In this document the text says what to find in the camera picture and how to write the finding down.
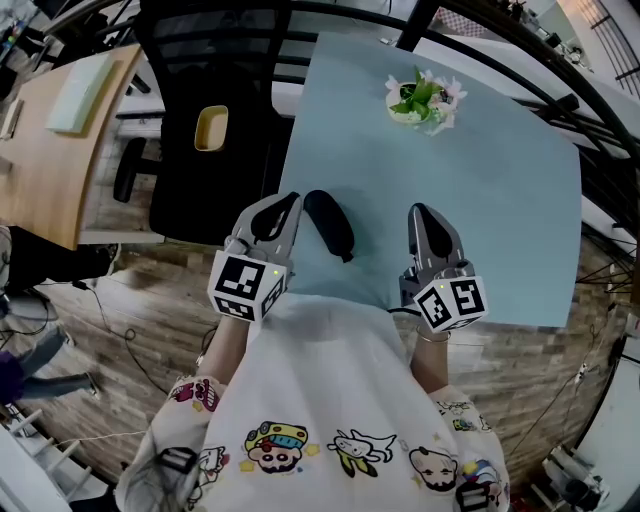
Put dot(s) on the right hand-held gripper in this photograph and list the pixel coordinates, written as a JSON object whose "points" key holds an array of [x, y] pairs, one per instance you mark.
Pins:
{"points": [[450, 300]]}

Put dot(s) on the white power strip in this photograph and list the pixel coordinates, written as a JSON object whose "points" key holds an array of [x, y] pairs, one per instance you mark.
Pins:
{"points": [[581, 373]]}

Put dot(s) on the white table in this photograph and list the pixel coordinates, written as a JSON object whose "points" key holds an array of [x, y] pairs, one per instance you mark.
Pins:
{"points": [[620, 450]]}

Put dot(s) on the white flower pot with plant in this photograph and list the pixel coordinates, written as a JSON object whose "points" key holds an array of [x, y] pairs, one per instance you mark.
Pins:
{"points": [[417, 102]]}

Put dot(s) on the pale green flat box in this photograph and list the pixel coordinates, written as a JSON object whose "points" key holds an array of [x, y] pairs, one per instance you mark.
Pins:
{"points": [[80, 95]]}

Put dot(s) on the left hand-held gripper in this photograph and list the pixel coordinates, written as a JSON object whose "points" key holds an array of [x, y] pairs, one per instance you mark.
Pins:
{"points": [[245, 285]]}

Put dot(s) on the beige notebook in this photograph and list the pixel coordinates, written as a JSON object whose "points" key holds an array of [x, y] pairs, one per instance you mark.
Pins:
{"points": [[11, 119]]}

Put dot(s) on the black oblong object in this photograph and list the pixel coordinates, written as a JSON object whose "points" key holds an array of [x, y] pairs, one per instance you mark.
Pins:
{"points": [[330, 225]]}

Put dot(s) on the black mesh office chair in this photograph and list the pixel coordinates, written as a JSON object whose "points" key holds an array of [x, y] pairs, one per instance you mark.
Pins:
{"points": [[210, 200]]}

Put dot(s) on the person's left forearm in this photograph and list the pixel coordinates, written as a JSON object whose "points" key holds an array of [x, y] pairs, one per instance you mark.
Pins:
{"points": [[225, 350]]}

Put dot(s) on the person's right forearm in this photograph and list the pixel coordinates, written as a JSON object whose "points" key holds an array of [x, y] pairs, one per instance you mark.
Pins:
{"points": [[430, 365]]}

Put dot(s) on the black bag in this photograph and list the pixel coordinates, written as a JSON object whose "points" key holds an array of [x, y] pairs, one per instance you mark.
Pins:
{"points": [[60, 255]]}

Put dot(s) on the yellow plastic container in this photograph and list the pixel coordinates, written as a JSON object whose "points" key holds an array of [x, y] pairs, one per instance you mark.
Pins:
{"points": [[211, 129]]}

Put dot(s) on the white black floor equipment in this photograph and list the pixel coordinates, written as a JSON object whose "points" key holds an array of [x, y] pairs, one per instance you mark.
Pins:
{"points": [[575, 480]]}

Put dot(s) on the white rack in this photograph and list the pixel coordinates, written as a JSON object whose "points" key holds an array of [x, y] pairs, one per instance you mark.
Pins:
{"points": [[45, 460]]}

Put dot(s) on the black power adapter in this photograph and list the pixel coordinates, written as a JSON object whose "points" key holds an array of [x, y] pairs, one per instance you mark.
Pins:
{"points": [[80, 285]]}

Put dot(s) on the white cartoon print shirt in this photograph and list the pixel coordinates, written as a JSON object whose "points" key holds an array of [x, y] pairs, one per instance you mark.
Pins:
{"points": [[310, 380]]}

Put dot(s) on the wooden desk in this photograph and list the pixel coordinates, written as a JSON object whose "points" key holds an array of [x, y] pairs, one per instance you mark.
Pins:
{"points": [[45, 190]]}

